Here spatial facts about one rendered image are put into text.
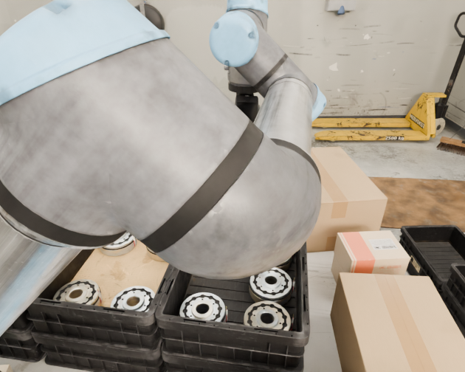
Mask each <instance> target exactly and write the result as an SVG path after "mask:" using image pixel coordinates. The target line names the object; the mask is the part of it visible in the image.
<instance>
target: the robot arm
mask: <svg viewBox="0 0 465 372"><path fill-rule="evenodd" d="M268 17H269V14H268V1H267V0H227V10H226V13H225V14H223V16H221V17H220V18H219V20H217V22H215V24H214V25H213V27H212V29H211V31H210V37H209V44H210V50H211V52H212V54H213V56H214V57H215V58H216V60H217V61H219V62H220V63H222V64H224V70H228V72H227V79H228V81H229V82H228V89H229V90H230V91H231V92H236V97H235V104H234V103H233V102H232V101H231V100H230V99H229V98H228V97H227V96H226V95H225V94H224V93H223V92H222V91H221V90H220V89H219V88H218V87H217V86H216V85H215V84H214V83H213V82H212V81H211V80H210V79H209V78H208V77H207V76H206V75H205V74H204V73H203V72H202V71H201V70H200V69H199V68H198V67H197V66H196V65H195V64H194V63H193V62H192V61H191V60H190V59H189V58H188V57H187V56H186V55H185V54H184V53H183V52H182V51H180V50H179V49H178V48H177V47H176V46H175V45H174V44H173V43H172V42H171V41H170V40H169V39H170V38H171V37H170V36H169V34H168V33H167V32H166V31H164V30H159V29H157V28H156V27H155V26H154V25H153V24H152V23H151V22H150V21H149V20H148V19H147V18H146V17H145V16H144V15H143V14H141V13H140V12H139V11H138V10H137V9H136V8H135V7H133V6H132V5H131V4H130V3H129V2H128V1H127V0H54V1H52V2H50V3H48V4H46V5H44V6H43V7H40V8H38V9H37V10H35V11H33V12H32V13H30V14H29V15H27V16H25V17H24V18H22V19H21V20H20V21H18V22H17V23H16V24H14V25H13V26H11V28H9V29H8V30H7V31H6V32H4V33H3V34H2V35H1V36H0V336H1V335H2V334H3V333H4V332H5V331H6V330H7V329H8V328H9V327H10V326H11V325H12V324H13V323H14V322H15V320H16V319H17V318H18V317H19V316H20V315H21V314H22V313H23V312H24V311H25V310H26V309H27V307H28V306H29V305H30V304H31V303H32V302H33V301H34V300H35V299H36V298H37V297H38V296H39V294H40V293H42V291H43V290H45V288H46V287H48V285H50V284H51V282H52V281H53V280H54V279H55V278H56V277H57V276H58V275H59V274H60V273H61V272H62V271H63V270H64V268H65V267H66V266H67V265H68V264H69V263H70V262H71V261H72V260H73V259H74V258H75V257H76V256H77V254H78V253H79V252H80V251H81V250H82V249H97V248H102V247H105V246H108V245H110V244H113V243H114V242H115V241H117V240H118V239H119V238H121V237H122V236H123V235H124V234H125V233H126V232H127V231H128V232H129V233H130V234H132V235H133V236H134V237H135V238H136V239H137V240H139V241H141V242H142V243H143V244H144V245H146V247H148V248H149V249H150V250H152V251H153V252H154V253H155V254H156V255H158V256H159V257H160V258H161V259H162V260H164V261H166V262H167V263H169V264H170V265H172V266H174V267H176V268H177V269H180V270H182V271H183V272H187V273H190V274H192V275H195V276H199V277H203V278H209V279H219V280H229V279H240V278H247V277H250V276H253V275H258V274H260V273H263V272H267V271H269V270H270V269H272V268H274V267H276V266H278V265H280V264H282V263H283V262H284V261H286V260H288V259H289V258H290V257H292V256H293V254H295V253H296V252H297V251H298V250H299V249H300V248H301V247H302V246H303V245H304V243H305V242H306V240H307V239H308V238H309V236H310V235H311V233H312V231H313V229H314V227H315V224H316V223H317V220H318V216H319V213H320V208H321V198H322V187H321V176H320V171H319V169H318V167H317V164H316V162H315V161H314V160H313V158H312V157H311V125H312V122H313V121H314V120H315V119H316V118H317V117H318V116H319V115H320V114H321V112H322V111H323V109H324V108H325V106H326V98H325V96H324V95H323V94H322V92H321V91H320V90H319V88H318V86H317V85H316V84H315V83H312V82H311V81H310V79H309V78H308V77H307V76H306V75H305V74H304V73H303V72H302V71H301V69H300V68H299V67H298V66H297V65H296V64H295V63H294V62H293V61H292V59H291V58H290V57H289V56H288V55H287V54H286V53H285V52H284V51H283V50H282V49H281V48H280V47H279V46H278V45H277V44H276V42H275V41H274V40H273V39H272V38H271V37H270V36H269V35H268V33H267V19H268ZM257 92H258V93H259V94H260V95H261V96H262V97H263V98H264V100H263V103H262V105H261V107H260V105H258V96H254V94H253V93H257ZM0 372H2V371H0Z"/></svg>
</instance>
